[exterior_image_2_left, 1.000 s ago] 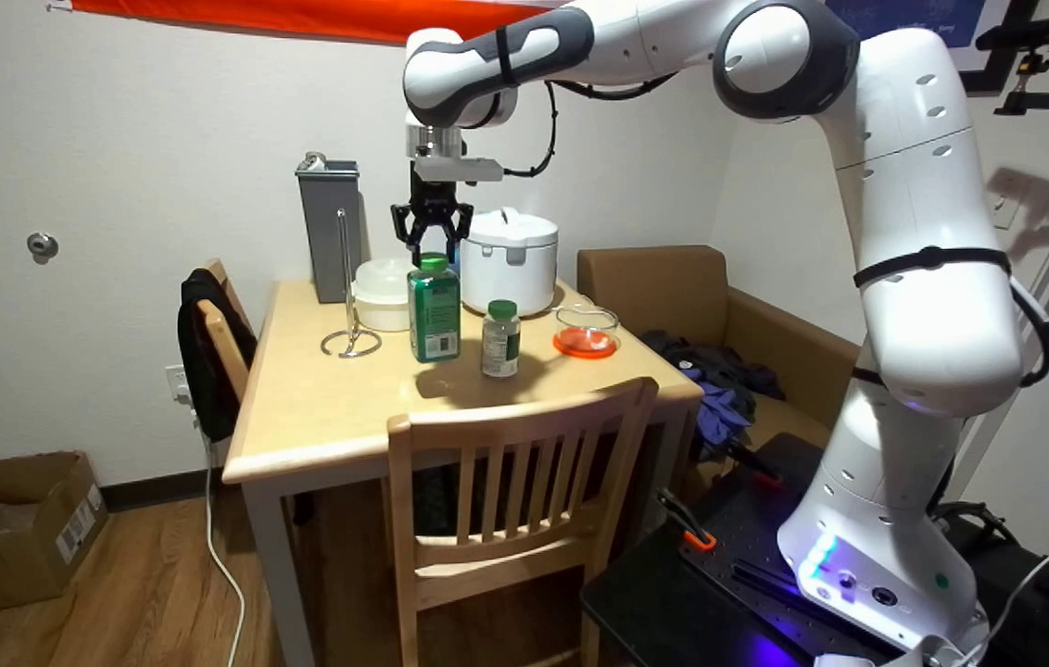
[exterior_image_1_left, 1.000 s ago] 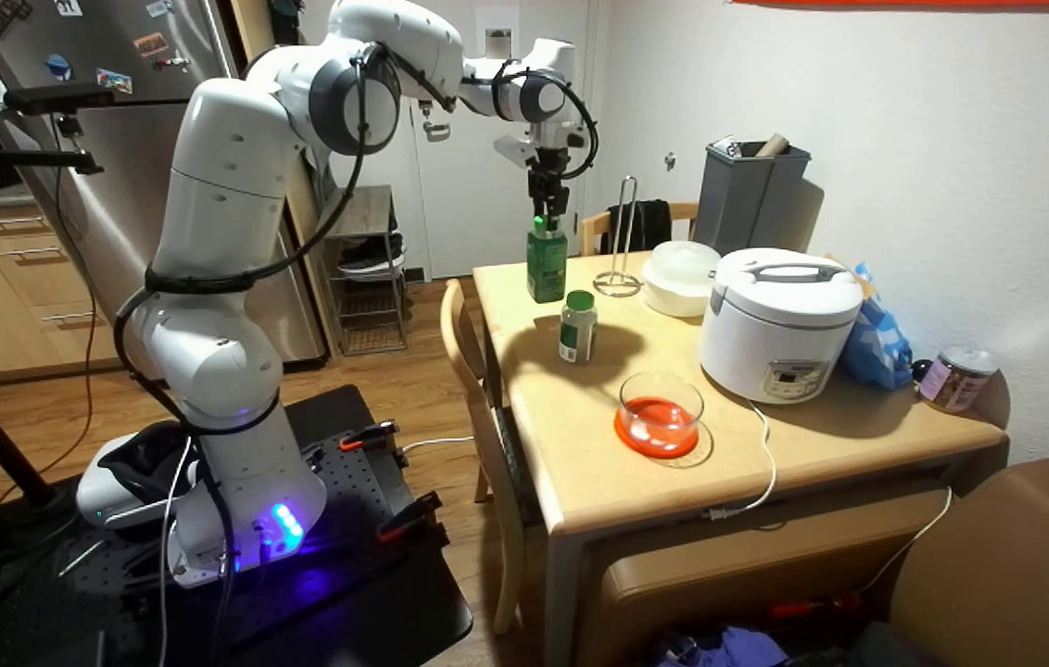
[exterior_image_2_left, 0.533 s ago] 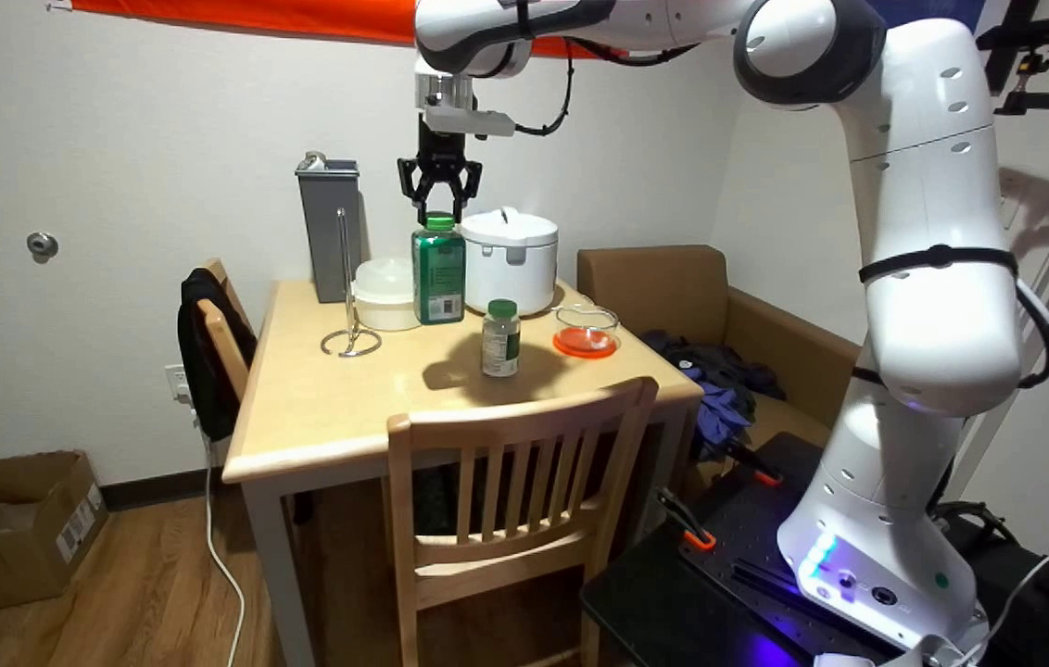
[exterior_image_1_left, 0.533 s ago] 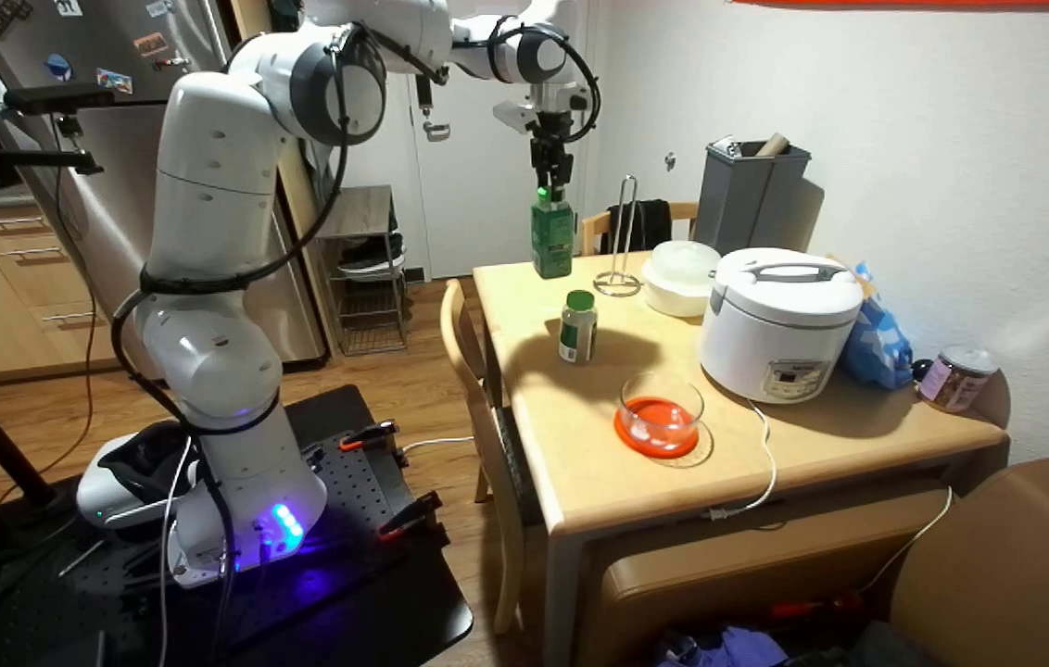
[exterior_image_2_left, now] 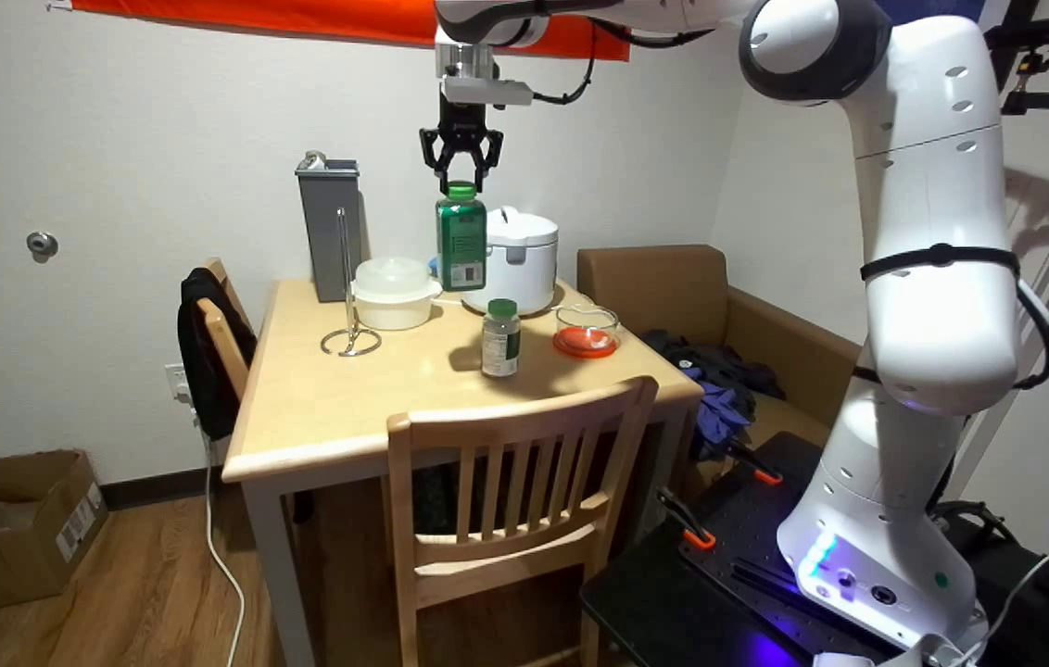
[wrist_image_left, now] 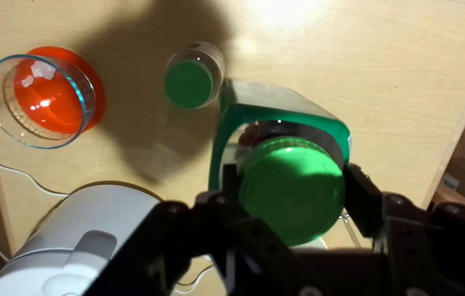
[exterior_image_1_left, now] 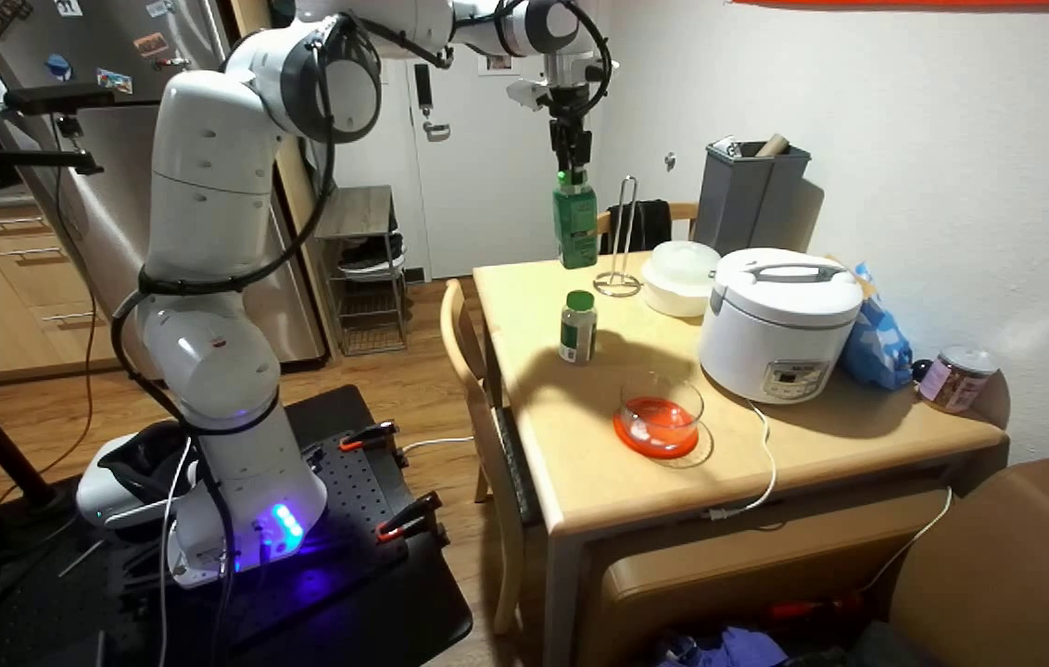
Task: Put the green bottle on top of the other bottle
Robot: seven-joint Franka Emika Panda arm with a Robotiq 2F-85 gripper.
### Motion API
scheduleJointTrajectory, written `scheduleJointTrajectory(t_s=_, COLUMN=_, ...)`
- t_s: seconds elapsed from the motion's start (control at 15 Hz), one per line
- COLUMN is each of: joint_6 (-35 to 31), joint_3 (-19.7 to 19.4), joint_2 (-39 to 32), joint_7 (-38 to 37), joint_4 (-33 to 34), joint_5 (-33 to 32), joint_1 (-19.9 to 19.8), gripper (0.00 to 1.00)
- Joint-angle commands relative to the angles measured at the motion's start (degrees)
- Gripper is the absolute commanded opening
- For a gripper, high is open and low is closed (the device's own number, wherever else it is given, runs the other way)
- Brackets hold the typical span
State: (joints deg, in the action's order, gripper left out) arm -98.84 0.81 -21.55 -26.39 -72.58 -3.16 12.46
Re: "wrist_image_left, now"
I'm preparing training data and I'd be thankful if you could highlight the small bottle with green cap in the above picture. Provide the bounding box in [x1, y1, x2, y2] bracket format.
[162, 40, 226, 112]

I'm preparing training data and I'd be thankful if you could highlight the light wooden table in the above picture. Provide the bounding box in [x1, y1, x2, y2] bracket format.
[0, 0, 465, 286]

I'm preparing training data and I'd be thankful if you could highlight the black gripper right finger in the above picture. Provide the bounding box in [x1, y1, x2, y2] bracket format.
[341, 161, 409, 255]

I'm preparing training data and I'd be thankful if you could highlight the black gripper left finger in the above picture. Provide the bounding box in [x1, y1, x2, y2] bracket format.
[187, 161, 254, 260]

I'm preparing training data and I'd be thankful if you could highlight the tall green bottle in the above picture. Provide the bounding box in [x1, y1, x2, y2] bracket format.
[206, 79, 351, 248]

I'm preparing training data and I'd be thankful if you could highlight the glass bowl with orange bottom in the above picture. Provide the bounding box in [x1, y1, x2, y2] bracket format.
[0, 45, 106, 151]

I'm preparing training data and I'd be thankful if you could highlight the white power cable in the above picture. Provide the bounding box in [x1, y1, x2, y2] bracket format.
[0, 130, 70, 263]

